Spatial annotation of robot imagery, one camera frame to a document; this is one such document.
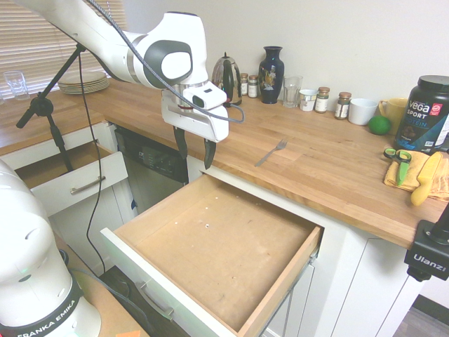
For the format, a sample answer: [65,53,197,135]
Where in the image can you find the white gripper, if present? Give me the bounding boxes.
[161,89,230,170]

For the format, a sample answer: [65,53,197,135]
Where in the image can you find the silver metal fork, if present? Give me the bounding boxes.
[255,139,288,168]

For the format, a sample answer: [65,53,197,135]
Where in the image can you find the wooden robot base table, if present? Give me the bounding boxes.
[52,234,152,337]

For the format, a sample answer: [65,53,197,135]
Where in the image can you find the large open wooden drawer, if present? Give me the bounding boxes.
[100,173,326,337]

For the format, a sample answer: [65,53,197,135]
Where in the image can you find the small open white drawer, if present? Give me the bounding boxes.
[13,141,129,218]

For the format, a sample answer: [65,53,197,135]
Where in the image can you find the black steel dishwasher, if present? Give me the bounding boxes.
[114,125,190,215]

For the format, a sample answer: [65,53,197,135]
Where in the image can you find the dark blue decorated vase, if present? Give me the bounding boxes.
[258,46,284,105]

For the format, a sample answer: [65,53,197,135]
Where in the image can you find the clear glass tumbler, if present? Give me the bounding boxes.
[282,75,304,110]

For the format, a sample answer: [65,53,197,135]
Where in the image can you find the small white printed cup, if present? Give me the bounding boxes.
[298,88,319,112]

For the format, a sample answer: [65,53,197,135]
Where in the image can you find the stack of beige plates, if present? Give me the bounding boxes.
[58,72,110,95]

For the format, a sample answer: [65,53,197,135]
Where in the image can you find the spice jar with green label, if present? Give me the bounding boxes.
[314,86,331,114]

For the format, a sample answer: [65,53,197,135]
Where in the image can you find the spice jar with dark contents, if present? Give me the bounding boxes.
[334,91,352,121]

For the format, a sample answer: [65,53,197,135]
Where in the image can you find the plain white cup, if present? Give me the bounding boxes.
[347,98,379,126]

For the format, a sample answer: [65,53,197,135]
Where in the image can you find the green lime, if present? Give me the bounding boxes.
[367,115,392,136]

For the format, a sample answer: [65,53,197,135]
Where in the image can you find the clear drinking glass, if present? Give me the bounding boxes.
[3,70,28,102]

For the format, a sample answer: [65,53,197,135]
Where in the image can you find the window blinds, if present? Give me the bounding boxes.
[0,0,123,99]

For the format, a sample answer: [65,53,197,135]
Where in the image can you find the yellow mug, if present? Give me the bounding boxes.
[377,98,410,131]

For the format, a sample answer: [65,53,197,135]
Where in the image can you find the white kitchen cabinet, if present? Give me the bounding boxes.
[0,121,427,337]

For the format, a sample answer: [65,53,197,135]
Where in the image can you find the black Vega protein tub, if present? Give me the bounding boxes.
[393,74,449,155]

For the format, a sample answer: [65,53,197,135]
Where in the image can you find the yellow knife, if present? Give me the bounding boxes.
[410,151,443,207]

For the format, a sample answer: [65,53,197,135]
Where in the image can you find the yellow folded cloth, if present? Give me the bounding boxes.
[383,150,449,201]

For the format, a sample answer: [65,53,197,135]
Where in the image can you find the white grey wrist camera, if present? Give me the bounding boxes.
[182,83,227,110]

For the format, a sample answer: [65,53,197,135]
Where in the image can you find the steel kettle with black handle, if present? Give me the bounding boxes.
[211,52,243,107]

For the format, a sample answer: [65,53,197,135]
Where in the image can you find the thin black cable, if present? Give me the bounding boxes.
[77,52,106,275]

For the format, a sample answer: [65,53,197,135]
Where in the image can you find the silver handle of small drawer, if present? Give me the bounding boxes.
[69,175,107,196]

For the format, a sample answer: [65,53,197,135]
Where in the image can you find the silver handle of large drawer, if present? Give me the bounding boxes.
[135,280,175,321]

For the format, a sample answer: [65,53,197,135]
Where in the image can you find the green handled scissors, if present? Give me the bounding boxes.
[383,147,411,187]

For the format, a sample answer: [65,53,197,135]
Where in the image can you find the black Ulanzi camera mount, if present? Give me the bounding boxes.
[403,199,449,282]

